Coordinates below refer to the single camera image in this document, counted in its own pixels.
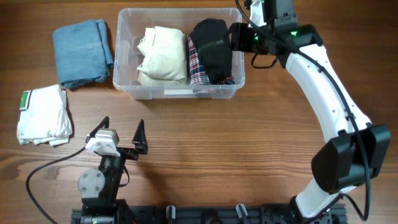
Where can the clear plastic storage container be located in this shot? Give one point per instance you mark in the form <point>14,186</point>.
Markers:
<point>132,24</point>

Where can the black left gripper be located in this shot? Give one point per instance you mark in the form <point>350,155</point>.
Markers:
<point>140,141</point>

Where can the folded white t-shirt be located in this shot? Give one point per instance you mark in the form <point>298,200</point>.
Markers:
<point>43,117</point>

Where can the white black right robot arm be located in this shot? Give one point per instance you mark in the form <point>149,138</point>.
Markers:
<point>354,148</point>

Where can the cream cloth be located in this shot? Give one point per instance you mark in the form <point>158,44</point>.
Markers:
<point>165,57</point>

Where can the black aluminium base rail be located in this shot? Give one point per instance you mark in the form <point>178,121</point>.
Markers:
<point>264,214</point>

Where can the white label on container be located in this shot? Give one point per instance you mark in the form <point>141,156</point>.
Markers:
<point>179,93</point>

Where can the plaid shirt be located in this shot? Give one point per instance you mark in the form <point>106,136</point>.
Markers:
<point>198,76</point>

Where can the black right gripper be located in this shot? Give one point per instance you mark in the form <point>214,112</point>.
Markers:
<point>239,32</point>

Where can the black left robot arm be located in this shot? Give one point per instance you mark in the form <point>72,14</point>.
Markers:
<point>99,187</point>

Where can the folded blue denim jeans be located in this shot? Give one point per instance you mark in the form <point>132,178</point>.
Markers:
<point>82,53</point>

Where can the black garment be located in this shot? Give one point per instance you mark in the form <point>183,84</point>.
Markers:
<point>211,41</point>

